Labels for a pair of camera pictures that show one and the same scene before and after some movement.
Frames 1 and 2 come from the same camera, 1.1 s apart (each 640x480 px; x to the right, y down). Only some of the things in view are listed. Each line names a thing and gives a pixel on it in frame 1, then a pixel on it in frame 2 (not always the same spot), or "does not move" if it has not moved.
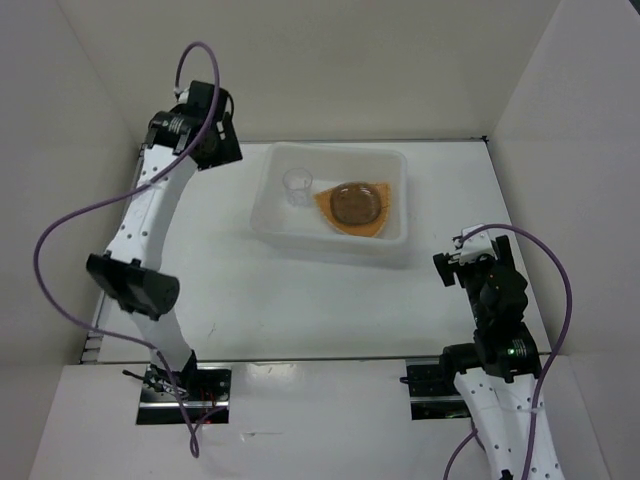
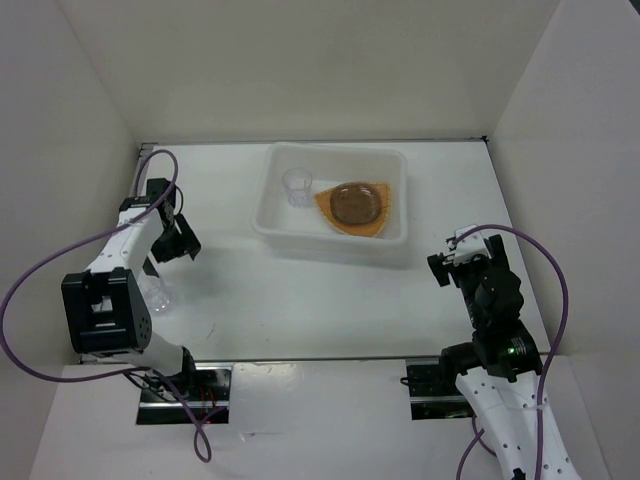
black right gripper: (445, 269) does not move
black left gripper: (228, 150) → (185, 242)
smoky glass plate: (355, 205) does not move
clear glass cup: (297, 183) does not move
